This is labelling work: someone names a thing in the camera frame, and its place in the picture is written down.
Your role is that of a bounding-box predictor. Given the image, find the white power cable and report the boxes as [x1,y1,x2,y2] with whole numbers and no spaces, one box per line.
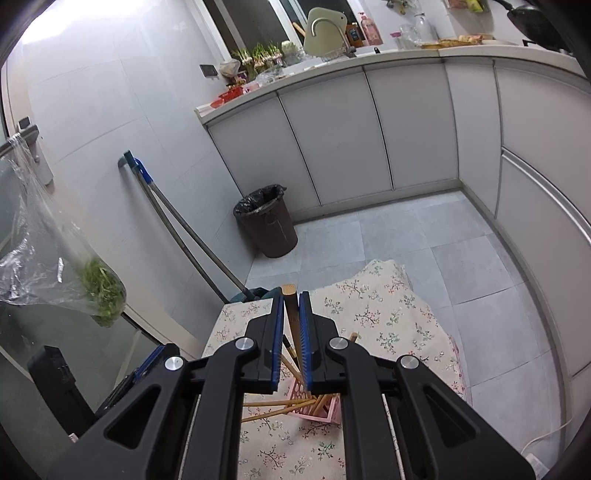
[522,406,583,455]

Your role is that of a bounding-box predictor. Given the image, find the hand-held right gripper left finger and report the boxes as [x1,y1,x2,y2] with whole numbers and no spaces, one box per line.
[46,291,284,480]

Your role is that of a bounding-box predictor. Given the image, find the green garlic sprouts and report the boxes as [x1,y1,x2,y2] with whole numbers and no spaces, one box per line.
[233,41,284,75]

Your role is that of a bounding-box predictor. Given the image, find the pink perforated utensil basket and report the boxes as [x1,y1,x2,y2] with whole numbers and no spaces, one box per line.
[277,383,345,425]

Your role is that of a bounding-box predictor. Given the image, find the pale green cutting board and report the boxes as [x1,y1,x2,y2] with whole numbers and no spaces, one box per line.
[302,7,352,56]

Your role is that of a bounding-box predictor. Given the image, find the white power strip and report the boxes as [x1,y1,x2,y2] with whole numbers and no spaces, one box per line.
[524,455,550,480]

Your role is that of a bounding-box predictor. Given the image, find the tray of food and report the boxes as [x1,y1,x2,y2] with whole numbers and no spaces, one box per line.
[422,33,485,49]

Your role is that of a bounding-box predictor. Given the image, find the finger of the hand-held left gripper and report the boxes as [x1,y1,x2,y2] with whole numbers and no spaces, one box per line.
[95,344,167,416]

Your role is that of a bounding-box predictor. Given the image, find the kitchen window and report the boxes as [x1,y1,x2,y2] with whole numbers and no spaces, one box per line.
[203,0,365,61]

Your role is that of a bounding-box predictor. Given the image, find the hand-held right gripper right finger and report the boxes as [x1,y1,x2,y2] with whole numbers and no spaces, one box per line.
[298,291,539,480]

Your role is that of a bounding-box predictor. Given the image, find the clear glass pitcher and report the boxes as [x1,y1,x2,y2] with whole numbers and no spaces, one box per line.
[413,11,437,42]

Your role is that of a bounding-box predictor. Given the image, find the grey kitchen cabinets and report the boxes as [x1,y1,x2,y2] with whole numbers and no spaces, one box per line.
[196,46,591,384]

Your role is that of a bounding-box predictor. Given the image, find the metal kitchen faucet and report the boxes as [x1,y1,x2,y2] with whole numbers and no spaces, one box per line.
[310,18,357,58]

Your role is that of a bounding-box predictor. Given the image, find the teal mop head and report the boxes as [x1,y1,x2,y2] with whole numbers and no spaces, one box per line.
[231,287,273,303]

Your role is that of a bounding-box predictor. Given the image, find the black wok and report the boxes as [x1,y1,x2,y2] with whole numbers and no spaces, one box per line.
[492,0,573,51]

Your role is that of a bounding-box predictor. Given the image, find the pink pump bottle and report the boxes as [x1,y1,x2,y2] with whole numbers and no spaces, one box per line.
[360,11,383,46]

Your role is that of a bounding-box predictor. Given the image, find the plastic bag of greens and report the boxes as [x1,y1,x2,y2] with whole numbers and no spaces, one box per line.
[0,134,127,328]

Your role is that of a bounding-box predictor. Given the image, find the grey door handle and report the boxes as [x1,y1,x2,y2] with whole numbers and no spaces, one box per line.
[16,117,54,185]

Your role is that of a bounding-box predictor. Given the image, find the floral tablecloth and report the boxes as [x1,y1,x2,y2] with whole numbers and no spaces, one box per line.
[203,259,472,480]

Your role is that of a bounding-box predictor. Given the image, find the brown trash bin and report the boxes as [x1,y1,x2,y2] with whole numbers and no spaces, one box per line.
[233,184,298,258]

